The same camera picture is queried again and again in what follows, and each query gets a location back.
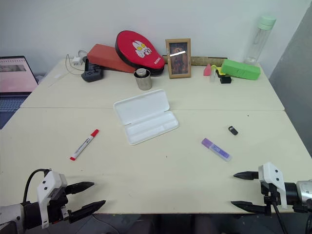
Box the red whiteboard marker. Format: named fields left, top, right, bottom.
left=70, top=129, right=100, bottom=161

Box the white open pencil case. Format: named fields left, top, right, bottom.
left=113, top=89, right=180, bottom=146

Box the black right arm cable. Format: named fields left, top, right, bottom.
left=272, top=202, right=291, bottom=234

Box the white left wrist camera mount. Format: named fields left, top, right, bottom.
left=36, top=170, right=68, bottom=229

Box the clear bottle with green lid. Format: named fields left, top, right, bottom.
left=243, top=15, right=277, bottom=65

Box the green rectangular box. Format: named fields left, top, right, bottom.
left=220, top=58, right=261, bottom=80

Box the purple highlighter pen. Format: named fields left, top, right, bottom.
left=201, top=137, right=233, bottom=162

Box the dark grey power strip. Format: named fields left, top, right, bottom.
left=81, top=58, right=104, bottom=83

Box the silver metal cup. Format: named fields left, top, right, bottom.
left=133, top=68, right=153, bottom=91

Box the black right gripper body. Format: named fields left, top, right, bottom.
left=259, top=180, right=281, bottom=215

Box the red table tennis paddle case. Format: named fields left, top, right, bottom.
left=115, top=30, right=166, bottom=76

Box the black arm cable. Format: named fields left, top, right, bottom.
left=272, top=202, right=291, bottom=234
left=22, top=169, right=52, bottom=204

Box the wooden picture frame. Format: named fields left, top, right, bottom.
left=165, top=38, right=192, bottom=79

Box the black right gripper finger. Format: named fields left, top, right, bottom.
left=230, top=200, right=268, bottom=215
left=233, top=171, right=260, bottom=181

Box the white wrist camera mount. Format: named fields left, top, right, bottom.
left=36, top=170, right=68, bottom=229
left=258, top=161, right=288, bottom=210

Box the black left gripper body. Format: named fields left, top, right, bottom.
left=47, top=186, right=74, bottom=224

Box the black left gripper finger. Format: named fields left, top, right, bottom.
left=65, top=181, right=95, bottom=195
left=68, top=200, right=107, bottom=224

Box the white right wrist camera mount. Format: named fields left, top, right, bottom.
left=258, top=161, right=288, bottom=210

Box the white charger with cable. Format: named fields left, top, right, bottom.
left=65, top=50, right=89, bottom=77

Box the open laptop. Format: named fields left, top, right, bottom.
left=0, top=55, right=39, bottom=130

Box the red cardboard box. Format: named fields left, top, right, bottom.
left=87, top=43, right=137, bottom=74

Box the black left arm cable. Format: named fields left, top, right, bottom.
left=22, top=169, right=52, bottom=204

